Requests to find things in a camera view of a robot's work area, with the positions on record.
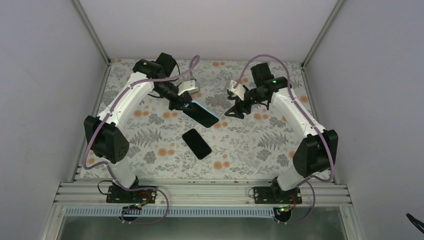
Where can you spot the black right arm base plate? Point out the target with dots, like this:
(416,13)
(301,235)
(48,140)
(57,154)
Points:
(265,195)

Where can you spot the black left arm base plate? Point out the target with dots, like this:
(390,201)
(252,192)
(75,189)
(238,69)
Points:
(116,194)

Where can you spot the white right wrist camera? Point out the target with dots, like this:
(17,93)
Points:
(235,89)

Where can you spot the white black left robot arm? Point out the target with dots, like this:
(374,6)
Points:
(106,144)

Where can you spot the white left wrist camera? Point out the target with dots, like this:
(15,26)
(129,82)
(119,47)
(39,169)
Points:
(190,86)

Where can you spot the floral patterned table mat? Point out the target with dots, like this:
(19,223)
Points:
(260,146)

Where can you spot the black smartphone on table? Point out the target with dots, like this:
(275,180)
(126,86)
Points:
(196,144)

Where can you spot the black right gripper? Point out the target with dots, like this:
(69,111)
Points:
(239,113)

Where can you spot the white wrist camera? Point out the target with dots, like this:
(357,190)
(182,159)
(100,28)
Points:
(235,89)
(190,86)

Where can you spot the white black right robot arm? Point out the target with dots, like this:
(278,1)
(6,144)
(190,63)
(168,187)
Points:
(318,146)

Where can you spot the black object at right edge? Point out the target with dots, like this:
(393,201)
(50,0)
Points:
(416,222)

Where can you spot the phone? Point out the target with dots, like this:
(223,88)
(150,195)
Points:
(202,115)

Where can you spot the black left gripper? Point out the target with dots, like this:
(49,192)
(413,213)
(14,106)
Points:
(184,98)

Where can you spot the white slotted cable duct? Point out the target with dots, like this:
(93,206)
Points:
(177,211)

